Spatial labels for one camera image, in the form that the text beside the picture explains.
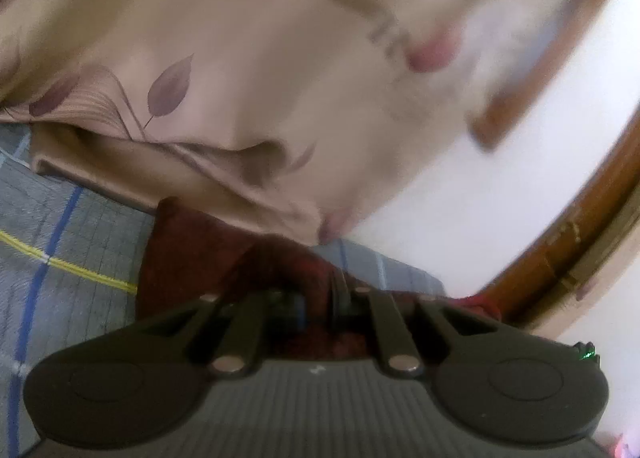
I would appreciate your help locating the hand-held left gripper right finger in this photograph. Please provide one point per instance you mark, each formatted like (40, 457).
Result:
(340, 305)

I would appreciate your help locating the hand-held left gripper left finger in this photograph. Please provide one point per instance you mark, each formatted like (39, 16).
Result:
(295, 315)

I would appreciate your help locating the dark red knit garment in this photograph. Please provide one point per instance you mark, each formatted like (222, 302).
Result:
(200, 258)

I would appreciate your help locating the grey plaid bed sheet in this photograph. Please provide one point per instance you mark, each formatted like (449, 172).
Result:
(75, 248)

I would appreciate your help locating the beige leaf print curtain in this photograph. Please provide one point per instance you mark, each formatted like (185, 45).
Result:
(250, 63)

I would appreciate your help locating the brown wooden door frame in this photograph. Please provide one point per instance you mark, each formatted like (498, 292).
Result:
(575, 238)

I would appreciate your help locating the wooden window frame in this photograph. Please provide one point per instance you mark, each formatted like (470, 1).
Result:
(505, 123)

